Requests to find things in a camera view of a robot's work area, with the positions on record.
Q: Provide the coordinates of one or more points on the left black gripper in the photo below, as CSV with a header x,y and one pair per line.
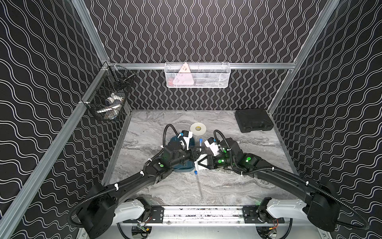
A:
x,y
189,155

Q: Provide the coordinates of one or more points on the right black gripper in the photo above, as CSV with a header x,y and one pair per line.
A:
x,y
210,162

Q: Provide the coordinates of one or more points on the white wipe cloth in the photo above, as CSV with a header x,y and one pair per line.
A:
x,y
201,158

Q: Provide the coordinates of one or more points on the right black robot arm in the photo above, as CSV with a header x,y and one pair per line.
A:
x,y
322,207

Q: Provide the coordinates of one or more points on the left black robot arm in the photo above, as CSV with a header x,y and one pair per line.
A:
x,y
96,213

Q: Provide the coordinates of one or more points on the teal plastic tray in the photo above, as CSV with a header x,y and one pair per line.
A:
x,y
186,166

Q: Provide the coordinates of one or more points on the white tape roll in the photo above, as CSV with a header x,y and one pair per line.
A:
x,y
198,129

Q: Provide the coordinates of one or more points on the black plastic case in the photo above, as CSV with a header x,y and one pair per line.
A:
x,y
253,119

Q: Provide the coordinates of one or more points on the pink triangular card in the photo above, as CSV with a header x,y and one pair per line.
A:
x,y
184,77

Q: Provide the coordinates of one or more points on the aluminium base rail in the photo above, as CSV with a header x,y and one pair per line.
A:
x,y
280,212

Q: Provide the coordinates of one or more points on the clear wire basket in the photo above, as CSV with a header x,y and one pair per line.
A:
x,y
205,74

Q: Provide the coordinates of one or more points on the black wire basket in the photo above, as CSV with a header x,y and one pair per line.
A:
x,y
108,100

